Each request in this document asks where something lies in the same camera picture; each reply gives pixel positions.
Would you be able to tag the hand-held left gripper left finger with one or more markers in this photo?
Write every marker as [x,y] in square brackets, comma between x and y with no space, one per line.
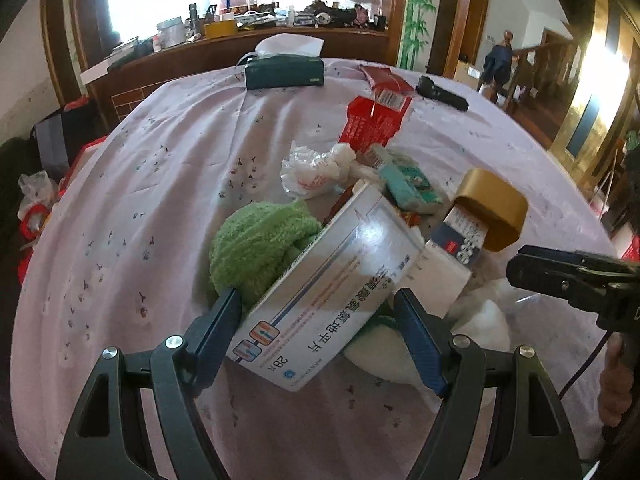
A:
[227,312]

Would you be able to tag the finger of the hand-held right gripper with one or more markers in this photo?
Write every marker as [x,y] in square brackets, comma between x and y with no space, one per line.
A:
[555,272]

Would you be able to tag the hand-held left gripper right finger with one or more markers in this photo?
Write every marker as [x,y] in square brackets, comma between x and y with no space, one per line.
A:
[419,345]

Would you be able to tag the white cloth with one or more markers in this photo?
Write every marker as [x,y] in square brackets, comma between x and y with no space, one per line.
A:
[480,310]

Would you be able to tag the green fluffy cloth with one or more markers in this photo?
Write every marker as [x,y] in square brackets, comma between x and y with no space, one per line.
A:
[255,245]

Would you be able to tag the gold box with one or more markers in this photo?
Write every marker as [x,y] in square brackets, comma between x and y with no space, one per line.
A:
[495,210]

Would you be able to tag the white medicine box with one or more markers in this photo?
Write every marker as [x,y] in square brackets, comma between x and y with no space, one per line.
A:
[340,270]

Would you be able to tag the person's right hand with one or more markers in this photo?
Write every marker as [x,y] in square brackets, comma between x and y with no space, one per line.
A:
[612,385]

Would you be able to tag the shiny red wrapper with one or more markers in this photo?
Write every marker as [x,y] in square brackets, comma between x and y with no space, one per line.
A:
[411,220]

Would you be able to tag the lilac floral tablecloth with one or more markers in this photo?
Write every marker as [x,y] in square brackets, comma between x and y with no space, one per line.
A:
[175,185]

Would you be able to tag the teal packet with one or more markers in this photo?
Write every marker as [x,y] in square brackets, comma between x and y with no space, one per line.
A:
[407,185]

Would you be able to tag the crumpled white plastic bag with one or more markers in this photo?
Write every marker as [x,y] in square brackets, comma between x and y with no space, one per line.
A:
[310,170]

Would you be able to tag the wooden staircase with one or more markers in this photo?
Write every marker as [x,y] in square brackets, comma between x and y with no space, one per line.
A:
[540,85]

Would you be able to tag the gold pillar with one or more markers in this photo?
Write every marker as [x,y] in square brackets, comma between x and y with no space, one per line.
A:
[592,85]

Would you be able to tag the black handheld device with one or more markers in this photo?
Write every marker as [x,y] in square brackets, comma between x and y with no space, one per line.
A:
[440,92]

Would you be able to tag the person in dark jacket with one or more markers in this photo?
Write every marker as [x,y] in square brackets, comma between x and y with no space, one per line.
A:
[499,60]

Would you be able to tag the cardboard box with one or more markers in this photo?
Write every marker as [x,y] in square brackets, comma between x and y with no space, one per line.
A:
[466,71]

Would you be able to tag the white and red plastic bag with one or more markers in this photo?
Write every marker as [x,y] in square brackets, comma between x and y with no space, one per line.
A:
[37,192]

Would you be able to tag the torn red carton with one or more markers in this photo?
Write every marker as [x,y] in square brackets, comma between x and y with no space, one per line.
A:
[372,122]

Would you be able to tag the dark gift bag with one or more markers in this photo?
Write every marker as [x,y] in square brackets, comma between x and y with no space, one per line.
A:
[65,137]

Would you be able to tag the dark green tissue box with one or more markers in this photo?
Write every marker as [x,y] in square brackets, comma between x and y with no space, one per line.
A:
[282,72]

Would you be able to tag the wooden counter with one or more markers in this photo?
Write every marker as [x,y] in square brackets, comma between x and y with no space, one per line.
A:
[200,60]

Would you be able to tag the red foil packet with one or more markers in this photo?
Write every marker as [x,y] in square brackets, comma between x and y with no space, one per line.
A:
[382,77]

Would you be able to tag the pile of assorted clutter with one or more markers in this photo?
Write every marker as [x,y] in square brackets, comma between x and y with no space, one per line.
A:
[280,15]

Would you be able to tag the bamboo wall painting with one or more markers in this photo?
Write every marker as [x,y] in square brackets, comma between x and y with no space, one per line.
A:
[419,15]

